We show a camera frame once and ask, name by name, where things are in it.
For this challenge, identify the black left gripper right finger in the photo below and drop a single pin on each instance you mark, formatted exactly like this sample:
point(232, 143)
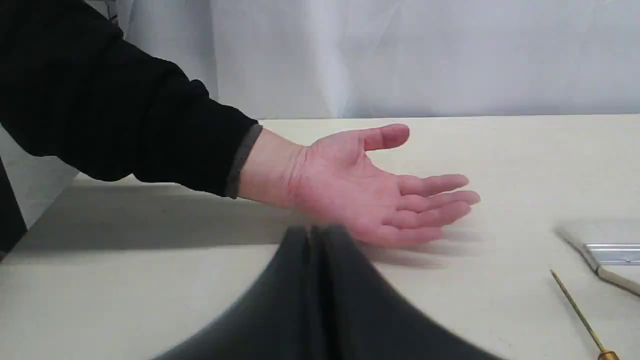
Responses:
point(357, 315)

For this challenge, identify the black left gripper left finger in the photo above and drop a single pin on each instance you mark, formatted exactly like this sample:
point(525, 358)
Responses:
point(269, 321)

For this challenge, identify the black gold-trimmed screwdriver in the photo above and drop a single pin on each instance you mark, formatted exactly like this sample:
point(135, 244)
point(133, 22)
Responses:
point(603, 352)

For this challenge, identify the forearm in black sleeve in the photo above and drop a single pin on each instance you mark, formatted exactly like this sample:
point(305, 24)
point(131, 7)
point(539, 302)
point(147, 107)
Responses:
point(73, 88)

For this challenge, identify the open bare human hand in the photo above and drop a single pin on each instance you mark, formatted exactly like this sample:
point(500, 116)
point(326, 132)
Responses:
point(333, 181)

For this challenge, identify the white backdrop curtain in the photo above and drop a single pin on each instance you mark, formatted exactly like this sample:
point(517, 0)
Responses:
point(305, 59)

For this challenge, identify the wide wooden-handled paint brush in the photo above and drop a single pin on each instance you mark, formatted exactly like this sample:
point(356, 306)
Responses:
point(609, 246)

